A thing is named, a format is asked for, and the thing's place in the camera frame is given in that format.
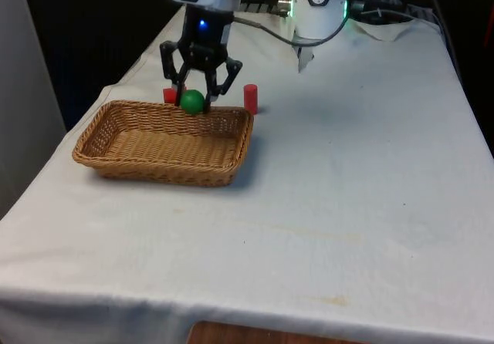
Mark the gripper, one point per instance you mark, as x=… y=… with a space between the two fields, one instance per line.
x=204 y=37

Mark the green ball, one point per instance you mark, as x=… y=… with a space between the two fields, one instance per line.
x=191 y=102

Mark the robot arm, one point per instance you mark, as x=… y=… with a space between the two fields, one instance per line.
x=320 y=16

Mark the red cylinder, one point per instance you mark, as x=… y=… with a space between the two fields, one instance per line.
x=251 y=98

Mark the brown wicker basket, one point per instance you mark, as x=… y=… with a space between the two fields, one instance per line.
x=162 y=147

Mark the red cube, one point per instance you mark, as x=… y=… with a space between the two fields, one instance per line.
x=169 y=95

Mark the pale grey cabinet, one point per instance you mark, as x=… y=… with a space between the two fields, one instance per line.
x=23 y=89

